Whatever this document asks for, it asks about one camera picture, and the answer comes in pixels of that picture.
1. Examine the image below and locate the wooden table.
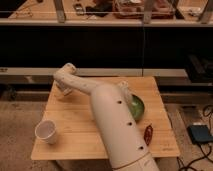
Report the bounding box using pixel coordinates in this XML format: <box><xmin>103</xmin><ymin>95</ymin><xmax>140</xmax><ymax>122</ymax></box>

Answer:
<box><xmin>31</xmin><ymin>77</ymin><xmax>180</xmax><ymax>160</ymax></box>

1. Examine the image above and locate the red chili pepper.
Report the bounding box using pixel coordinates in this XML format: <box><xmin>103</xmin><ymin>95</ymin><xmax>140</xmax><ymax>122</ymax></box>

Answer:
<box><xmin>144</xmin><ymin>125</ymin><xmax>153</xmax><ymax>145</ymax></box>

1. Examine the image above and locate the dark phone on shelf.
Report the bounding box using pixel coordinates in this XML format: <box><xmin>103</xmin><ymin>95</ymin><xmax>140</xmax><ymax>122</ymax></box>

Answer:
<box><xmin>73</xmin><ymin>3</ymin><xmax>85</xmax><ymax>16</ymax></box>

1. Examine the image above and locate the green bowl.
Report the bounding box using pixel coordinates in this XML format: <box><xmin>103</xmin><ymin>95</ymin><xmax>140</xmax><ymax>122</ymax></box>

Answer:
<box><xmin>130</xmin><ymin>95</ymin><xmax>145</xmax><ymax>122</ymax></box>

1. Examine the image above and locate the black floor cable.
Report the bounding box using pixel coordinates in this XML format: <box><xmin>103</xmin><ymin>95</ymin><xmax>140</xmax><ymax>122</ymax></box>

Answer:
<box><xmin>176</xmin><ymin>104</ymin><xmax>213</xmax><ymax>171</ymax></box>

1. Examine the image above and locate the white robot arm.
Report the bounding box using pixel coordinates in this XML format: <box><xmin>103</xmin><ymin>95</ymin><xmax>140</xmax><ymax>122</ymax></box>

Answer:
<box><xmin>53</xmin><ymin>63</ymin><xmax>160</xmax><ymax>171</ymax></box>

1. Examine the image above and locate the black power adapter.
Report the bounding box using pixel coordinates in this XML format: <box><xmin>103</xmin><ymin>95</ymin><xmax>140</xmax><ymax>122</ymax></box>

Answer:
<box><xmin>187</xmin><ymin>125</ymin><xmax>213</xmax><ymax>144</ymax></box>

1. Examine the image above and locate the tray of items on shelf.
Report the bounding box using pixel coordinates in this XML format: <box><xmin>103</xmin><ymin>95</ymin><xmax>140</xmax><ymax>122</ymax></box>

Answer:
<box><xmin>113</xmin><ymin>0</ymin><xmax>175</xmax><ymax>19</ymax></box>

